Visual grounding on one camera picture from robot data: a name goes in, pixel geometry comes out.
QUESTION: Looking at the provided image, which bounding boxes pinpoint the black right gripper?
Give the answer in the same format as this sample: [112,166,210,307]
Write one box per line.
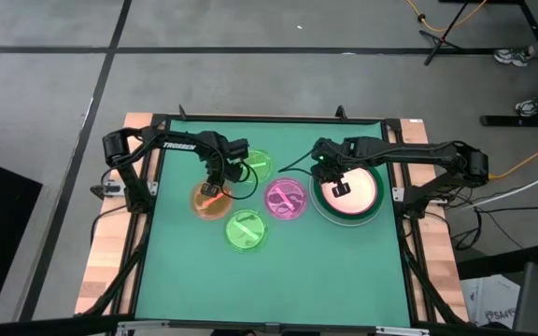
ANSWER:
[311,137,359,198]

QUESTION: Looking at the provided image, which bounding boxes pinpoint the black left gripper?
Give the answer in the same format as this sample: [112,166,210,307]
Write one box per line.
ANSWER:
[200,158,246,197]

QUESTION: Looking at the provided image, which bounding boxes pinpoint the cream plastic plate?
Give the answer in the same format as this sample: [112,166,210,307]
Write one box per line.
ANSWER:
[319,166,379,217]

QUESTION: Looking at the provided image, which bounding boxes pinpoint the clear orange plastic plate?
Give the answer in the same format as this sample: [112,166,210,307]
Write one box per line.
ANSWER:
[190,180,234,221]

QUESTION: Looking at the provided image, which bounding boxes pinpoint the large dark green plate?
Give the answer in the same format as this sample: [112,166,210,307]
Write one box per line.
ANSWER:
[313,161,386,221]

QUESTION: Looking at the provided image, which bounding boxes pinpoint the clear green plastic plate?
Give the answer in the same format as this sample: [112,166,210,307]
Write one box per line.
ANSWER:
[240,147,275,186]
[224,208,269,253]

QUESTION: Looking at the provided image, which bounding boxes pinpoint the clear pink plastic plate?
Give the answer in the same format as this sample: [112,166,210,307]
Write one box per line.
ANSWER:
[263,176,309,220]

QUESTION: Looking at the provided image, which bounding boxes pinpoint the green table mat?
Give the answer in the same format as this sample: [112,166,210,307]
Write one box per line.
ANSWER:
[134,119,413,328]

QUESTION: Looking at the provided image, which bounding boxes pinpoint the small silver box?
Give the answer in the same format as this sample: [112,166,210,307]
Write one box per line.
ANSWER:
[90,183,126,201]

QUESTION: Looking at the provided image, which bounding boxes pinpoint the black tripod stand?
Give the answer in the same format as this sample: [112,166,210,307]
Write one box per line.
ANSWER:
[418,0,489,66]

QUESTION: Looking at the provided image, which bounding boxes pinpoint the white cardboard box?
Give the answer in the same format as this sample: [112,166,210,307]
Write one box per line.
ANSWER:
[459,273,521,330]

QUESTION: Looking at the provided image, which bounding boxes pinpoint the black desk legs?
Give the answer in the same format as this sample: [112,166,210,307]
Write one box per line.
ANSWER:
[478,0,538,128]

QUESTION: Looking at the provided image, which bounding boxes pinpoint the person's shoe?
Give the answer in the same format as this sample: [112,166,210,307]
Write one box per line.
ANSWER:
[492,47,531,67]
[514,91,538,118]

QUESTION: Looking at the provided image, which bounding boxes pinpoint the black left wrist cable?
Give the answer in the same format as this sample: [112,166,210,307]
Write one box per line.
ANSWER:
[203,139,262,201]

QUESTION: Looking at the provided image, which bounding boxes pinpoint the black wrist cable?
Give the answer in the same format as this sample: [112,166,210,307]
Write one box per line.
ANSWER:
[203,139,262,201]
[277,149,321,174]

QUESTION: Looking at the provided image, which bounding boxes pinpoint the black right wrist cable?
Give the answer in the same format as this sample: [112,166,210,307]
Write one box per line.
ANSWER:
[277,149,321,174]

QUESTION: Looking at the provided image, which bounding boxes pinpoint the black table frame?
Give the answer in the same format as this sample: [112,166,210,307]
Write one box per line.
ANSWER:
[109,111,438,328]

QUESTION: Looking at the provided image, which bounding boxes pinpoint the black camera rig bar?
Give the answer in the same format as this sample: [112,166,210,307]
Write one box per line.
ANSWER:
[0,315,538,336]

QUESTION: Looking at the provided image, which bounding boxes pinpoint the white cable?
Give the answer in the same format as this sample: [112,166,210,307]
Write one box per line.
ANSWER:
[455,162,538,211]

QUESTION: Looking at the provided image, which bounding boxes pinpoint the black floor cable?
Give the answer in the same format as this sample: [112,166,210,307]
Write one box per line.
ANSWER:
[450,204,538,253]

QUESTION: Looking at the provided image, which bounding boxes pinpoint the yellow cable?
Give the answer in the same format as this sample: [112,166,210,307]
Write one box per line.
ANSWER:
[488,134,538,181]
[404,0,489,34]

